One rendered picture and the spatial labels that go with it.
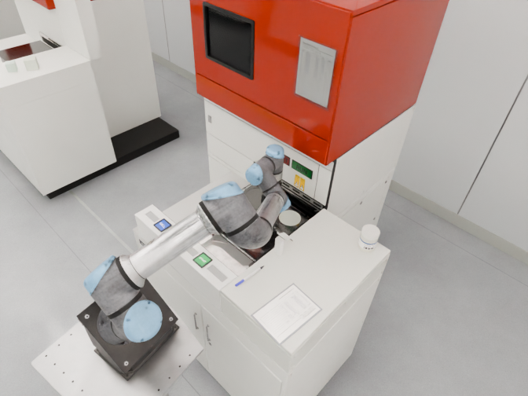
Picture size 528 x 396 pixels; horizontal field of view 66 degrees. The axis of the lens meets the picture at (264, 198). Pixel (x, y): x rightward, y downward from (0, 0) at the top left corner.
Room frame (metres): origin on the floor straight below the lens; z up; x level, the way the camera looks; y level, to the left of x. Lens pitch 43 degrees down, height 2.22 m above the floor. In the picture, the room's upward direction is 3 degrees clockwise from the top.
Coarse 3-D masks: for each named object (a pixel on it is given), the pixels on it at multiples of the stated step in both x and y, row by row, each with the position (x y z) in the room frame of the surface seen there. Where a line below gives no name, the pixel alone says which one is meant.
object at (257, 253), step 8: (248, 192) 1.47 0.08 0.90; (256, 192) 1.47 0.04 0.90; (256, 200) 1.41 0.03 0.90; (256, 208) 1.36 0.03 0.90; (288, 208) 1.37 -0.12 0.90; (304, 216) 1.32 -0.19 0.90; (280, 224) 1.27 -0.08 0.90; (224, 232) 1.20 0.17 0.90; (288, 232) 1.22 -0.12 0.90; (272, 240) 1.16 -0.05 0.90; (256, 248) 1.12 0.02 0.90; (264, 248) 1.12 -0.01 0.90; (256, 256) 1.07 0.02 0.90
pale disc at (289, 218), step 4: (284, 212) 1.34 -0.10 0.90; (288, 212) 1.34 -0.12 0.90; (292, 212) 1.34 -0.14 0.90; (296, 212) 1.35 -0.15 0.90; (280, 216) 1.31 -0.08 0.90; (284, 216) 1.32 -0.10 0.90; (288, 216) 1.32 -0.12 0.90; (292, 216) 1.32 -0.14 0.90; (296, 216) 1.32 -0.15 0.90; (280, 220) 1.29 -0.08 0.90; (284, 220) 1.29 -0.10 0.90; (288, 220) 1.29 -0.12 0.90; (292, 220) 1.29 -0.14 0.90; (296, 220) 1.29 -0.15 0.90; (300, 220) 1.30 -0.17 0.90; (284, 224) 1.27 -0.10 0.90; (288, 224) 1.27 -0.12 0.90; (292, 224) 1.27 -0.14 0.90; (296, 224) 1.27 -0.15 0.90
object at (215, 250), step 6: (210, 246) 1.13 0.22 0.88; (216, 246) 1.13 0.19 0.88; (216, 252) 1.10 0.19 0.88; (222, 252) 1.10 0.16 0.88; (222, 258) 1.07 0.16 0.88; (228, 258) 1.07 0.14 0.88; (228, 264) 1.04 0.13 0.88; (234, 264) 1.04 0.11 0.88; (240, 264) 1.04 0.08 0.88; (234, 270) 1.01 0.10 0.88
